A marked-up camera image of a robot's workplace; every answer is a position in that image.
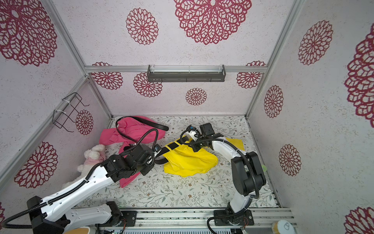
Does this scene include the pink trousers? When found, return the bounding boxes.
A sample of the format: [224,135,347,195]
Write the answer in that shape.
[99,115,167,188]

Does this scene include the yellow trousers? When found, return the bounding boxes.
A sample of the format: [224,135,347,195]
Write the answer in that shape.
[164,138,244,177]

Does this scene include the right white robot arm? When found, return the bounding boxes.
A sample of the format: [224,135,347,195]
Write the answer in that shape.
[187,123,266,228]

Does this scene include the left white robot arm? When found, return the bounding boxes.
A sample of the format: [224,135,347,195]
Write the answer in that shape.
[27,144,162,234]

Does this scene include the white plush toy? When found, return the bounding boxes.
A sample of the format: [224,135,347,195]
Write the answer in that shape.
[61,144,107,189]

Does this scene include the tan box at base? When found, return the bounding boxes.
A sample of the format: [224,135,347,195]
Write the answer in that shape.
[64,227,91,234]

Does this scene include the white round container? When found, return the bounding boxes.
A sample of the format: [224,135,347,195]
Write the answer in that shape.
[271,220,296,234]

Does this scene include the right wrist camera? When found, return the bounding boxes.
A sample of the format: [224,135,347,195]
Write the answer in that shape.
[186,125,202,144]

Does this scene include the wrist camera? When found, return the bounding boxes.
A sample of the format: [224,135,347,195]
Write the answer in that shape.
[153,144,162,155]
[186,125,202,144]

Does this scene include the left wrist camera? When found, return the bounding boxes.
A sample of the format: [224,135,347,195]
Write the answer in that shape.
[153,144,162,155]

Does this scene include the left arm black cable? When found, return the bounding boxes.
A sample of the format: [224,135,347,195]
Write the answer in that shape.
[1,128,160,230]

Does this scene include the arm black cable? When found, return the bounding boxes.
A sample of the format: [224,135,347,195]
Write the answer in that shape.
[1,128,160,230]
[179,130,261,234]

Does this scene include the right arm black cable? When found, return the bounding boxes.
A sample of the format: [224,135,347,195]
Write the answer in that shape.
[179,130,261,234]

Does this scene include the black wall shelf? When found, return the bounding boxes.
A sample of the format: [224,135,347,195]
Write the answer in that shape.
[146,65,227,83]

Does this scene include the black wire wall rack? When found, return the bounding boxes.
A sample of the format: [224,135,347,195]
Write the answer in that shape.
[52,92,89,133]

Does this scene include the metal base rail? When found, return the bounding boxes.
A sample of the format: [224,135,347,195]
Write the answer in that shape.
[99,208,299,234]

